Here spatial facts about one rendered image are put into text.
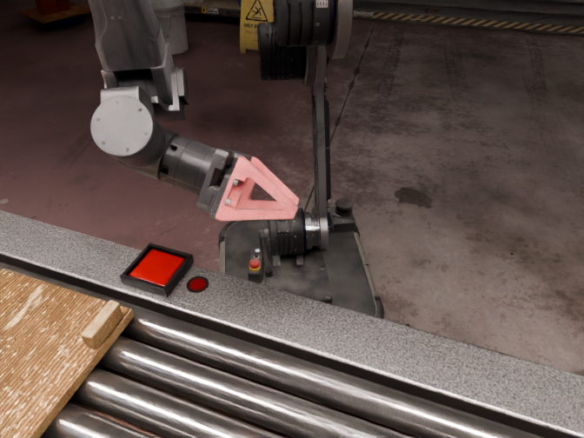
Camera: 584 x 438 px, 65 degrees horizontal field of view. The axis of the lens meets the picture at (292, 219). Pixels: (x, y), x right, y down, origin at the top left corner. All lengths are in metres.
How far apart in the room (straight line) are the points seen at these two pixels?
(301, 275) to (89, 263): 0.95
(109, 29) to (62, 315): 0.36
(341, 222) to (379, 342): 1.18
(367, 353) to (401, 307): 1.28
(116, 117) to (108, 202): 2.04
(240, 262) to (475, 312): 0.93
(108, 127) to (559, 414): 0.57
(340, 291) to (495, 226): 1.04
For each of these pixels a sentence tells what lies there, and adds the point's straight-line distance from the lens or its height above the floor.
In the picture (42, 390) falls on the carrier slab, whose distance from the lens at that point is 0.62.
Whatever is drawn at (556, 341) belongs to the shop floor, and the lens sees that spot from 1.99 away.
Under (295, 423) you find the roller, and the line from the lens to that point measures 0.56.
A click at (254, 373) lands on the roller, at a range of 0.60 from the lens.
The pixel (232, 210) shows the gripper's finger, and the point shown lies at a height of 1.13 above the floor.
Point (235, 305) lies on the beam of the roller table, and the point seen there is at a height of 0.91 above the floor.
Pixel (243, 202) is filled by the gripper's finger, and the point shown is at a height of 1.06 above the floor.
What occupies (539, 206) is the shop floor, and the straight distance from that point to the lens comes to 2.60.
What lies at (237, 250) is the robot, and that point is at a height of 0.24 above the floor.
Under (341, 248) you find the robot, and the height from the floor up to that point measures 0.24.
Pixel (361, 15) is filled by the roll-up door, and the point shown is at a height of 0.04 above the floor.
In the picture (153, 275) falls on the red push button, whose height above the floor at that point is 0.93.
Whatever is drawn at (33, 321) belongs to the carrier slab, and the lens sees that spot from 0.69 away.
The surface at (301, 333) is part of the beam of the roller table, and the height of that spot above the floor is 0.91.
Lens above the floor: 1.42
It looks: 40 degrees down
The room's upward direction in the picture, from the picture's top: straight up
